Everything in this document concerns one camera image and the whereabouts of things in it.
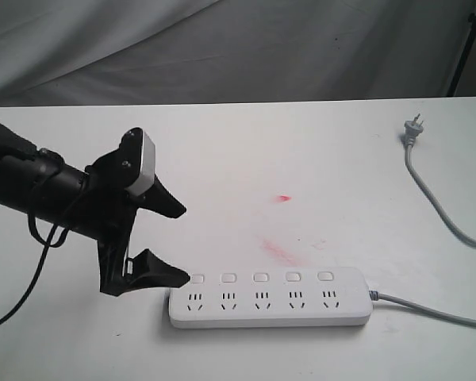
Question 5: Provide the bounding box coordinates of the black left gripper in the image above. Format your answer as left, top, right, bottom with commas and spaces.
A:
76, 127, 190, 296

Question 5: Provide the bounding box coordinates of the white five-socket power strip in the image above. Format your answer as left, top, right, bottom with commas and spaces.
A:
168, 267, 373, 329

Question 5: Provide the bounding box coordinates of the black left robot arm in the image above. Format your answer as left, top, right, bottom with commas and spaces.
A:
0, 123, 190, 296

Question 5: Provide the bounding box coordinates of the grey backdrop cloth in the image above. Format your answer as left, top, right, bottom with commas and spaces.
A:
0, 1, 476, 106

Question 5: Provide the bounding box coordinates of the black stand in background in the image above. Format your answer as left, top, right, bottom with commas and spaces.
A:
446, 8, 476, 98

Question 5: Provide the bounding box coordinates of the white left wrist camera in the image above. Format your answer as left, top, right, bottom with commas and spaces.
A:
127, 130, 155, 196

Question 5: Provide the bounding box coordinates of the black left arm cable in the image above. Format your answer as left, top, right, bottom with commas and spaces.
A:
0, 158, 92, 333

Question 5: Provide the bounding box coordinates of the grey power cord with plug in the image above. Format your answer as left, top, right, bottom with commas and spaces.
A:
367, 111, 476, 331

